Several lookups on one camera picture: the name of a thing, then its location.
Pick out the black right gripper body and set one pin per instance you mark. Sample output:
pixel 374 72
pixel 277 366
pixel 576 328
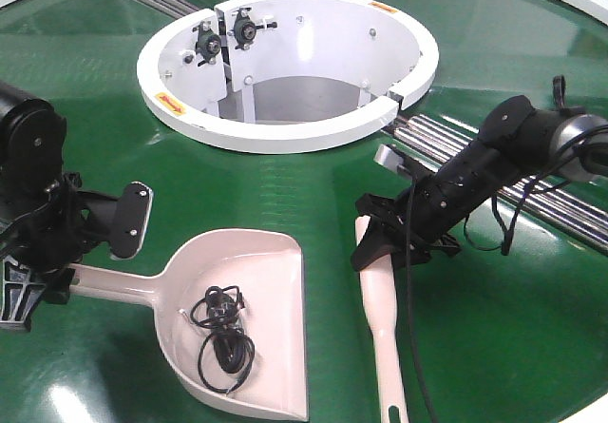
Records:
pixel 425 222

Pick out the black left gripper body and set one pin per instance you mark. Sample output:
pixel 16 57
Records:
pixel 49 238

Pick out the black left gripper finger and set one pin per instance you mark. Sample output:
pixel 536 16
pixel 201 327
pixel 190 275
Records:
pixel 22 290

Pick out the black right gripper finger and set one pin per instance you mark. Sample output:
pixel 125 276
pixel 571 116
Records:
pixel 423 255
pixel 375 239

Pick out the pink plastic broom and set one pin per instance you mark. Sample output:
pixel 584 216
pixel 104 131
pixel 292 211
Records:
pixel 380 306

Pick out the pink plastic dustpan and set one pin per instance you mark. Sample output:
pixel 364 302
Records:
pixel 267 269

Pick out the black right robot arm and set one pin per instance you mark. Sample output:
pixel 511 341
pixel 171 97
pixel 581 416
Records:
pixel 515 140

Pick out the green conveyor belt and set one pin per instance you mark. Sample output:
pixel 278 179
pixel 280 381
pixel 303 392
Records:
pixel 517 338

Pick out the right steel conveyor rollers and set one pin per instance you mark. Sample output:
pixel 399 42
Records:
pixel 436 143

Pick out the orange arrow warning sticker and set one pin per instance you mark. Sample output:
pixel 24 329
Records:
pixel 171 103

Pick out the orange rear warning sticker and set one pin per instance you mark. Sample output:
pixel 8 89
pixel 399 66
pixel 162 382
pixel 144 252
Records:
pixel 383 7

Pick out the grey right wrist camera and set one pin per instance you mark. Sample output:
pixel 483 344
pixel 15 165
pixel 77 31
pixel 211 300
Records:
pixel 396 161

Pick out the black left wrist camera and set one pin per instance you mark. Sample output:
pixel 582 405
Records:
pixel 119 221

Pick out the right black bearing mount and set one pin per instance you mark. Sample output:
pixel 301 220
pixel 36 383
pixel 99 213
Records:
pixel 245 29

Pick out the black bearing mount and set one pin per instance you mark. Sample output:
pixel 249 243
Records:
pixel 208 43
pixel 245 29

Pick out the left black bearing mount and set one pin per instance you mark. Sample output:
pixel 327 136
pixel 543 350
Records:
pixel 208 43

